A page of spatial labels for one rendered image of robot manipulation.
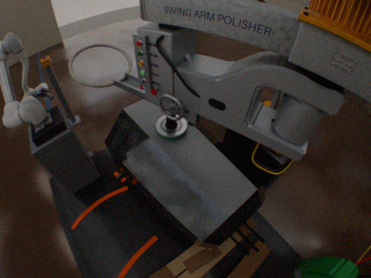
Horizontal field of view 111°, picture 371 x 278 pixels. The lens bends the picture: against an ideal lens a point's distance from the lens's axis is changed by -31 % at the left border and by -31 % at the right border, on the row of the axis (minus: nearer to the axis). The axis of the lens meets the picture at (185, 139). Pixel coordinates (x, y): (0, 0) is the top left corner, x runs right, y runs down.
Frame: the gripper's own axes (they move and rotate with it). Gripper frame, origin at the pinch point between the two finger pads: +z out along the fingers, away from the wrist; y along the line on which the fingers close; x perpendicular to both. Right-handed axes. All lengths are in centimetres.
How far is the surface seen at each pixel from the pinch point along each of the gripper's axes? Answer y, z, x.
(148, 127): -68, 72, 13
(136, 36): -27, 92, 65
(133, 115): -64, 54, 15
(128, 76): -52, 50, 42
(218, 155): -90, 120, 20
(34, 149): 4.8, 24.8, -35.9
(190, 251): -93, 140, -60
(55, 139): -12.4, 27.4, -24.7
